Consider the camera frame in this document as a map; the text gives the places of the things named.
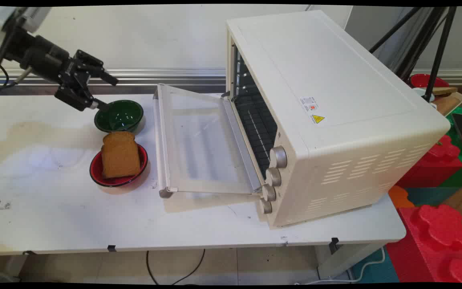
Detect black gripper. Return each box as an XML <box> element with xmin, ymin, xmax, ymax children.
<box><xmin>0</xmin><ymin>28</ymin><xmax>119</xmax><ymax>112</ymax></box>

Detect green glass bowl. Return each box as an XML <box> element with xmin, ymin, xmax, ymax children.
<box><xmin>94</xmin><ymin>100</ymin><xmax>144</xmax><ymax>134</ymax></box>

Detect brown bread slice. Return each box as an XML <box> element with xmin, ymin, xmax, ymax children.
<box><xmin>101</xmin><ymin>131</ymin><xmax>142</xmax><ymax>179</ymax></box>

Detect red bowl with black rim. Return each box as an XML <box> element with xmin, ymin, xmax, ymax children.
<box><xmin>89</xmin><ymin>143</ymin><xmax>149</xmax><ymax>188</ymax></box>

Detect glass oven door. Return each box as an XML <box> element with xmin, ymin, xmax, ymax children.
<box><xmin>152</xmin><ymin>83</ymin><xmax>263</xmax><ymax>199</ymax></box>

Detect black oven rack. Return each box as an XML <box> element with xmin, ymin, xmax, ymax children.
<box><xmin>234</xmin><ymin>93</ymin><xmax>278</xmax><ymax>177</ymax></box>

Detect white label sticker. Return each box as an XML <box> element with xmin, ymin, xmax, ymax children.
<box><xmin>299</xmin><ymin>96</ymin><xmax>320</xmax><ymax>113</ymax></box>

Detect cream toaster oven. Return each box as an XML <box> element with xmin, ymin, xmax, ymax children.
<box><xmin>225</xmin><ymin>10</ymin><xmax>451</xmax><ymax>230</ymax></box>

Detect white table leg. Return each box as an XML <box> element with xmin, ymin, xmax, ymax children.
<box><xmin>314</xmin><ymin>241</ymin><xmax>388</xmax><ymax>280</ymax></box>

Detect orange foam tile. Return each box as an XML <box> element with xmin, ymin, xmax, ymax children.
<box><xmin>387</xmin><ymin>185</ymin><xmax>416</xmax><ymax>210</ymax></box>

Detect red bowl on tray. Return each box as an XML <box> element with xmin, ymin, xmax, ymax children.
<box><xmin>410</xmin><ymin>73</ymin><xmax>450</xmax><ymax>90</ymax></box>

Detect red foam block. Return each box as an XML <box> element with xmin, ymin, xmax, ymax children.
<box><xmin>395</xmin><ymin>134</ymin><xmax>462</xmax><ymax>189</ymax></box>
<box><xmin>385</xmin><ymin>204</ymin><xmax>462</xmax><ymax>284</ymax></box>

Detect beige tray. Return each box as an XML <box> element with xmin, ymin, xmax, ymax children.
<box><xmin>430</xmin><ymin>91</ymin><xmax>462</xmax><ymax>117</ymax></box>

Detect aluminium wall rail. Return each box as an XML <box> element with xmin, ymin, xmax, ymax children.
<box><xmin>0</xmin><ymin>67</ymin><xmax>462</xmax><ymax>87</ymax></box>

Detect black floor cable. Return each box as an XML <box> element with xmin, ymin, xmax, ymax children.
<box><xmin>146</xmin><ymin>249</ymin><xmax>206</xmax><ymax>286</ymax></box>

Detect white floor cable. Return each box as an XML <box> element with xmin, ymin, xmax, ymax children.
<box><xmin>294</xmin><ymin>246</ymin><xmax>388</xmax><ymax>285</ymax></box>

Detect black camera tripod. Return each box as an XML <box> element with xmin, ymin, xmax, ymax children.
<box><xmin>369</xmin><ymin>6</ymin><xmax>458</xmax><ymax>103</ymax></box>

